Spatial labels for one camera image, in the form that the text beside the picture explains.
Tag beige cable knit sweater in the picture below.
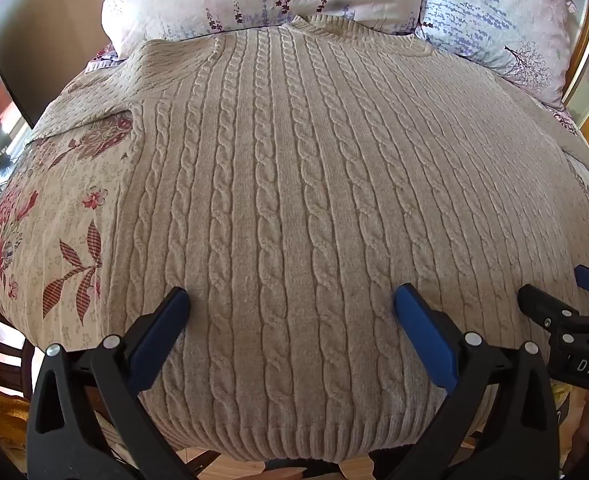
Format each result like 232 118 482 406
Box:
27 15 589 463

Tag pillow with purple tree print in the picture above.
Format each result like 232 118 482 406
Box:
417 0 580 111

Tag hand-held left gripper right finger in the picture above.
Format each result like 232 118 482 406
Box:
393 283 560 480

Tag dark panel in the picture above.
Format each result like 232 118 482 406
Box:
0 0 112 128

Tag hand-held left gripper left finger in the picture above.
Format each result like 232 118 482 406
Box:
27 286 195 480

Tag floral bedspread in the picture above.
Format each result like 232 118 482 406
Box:
0 55 589 361

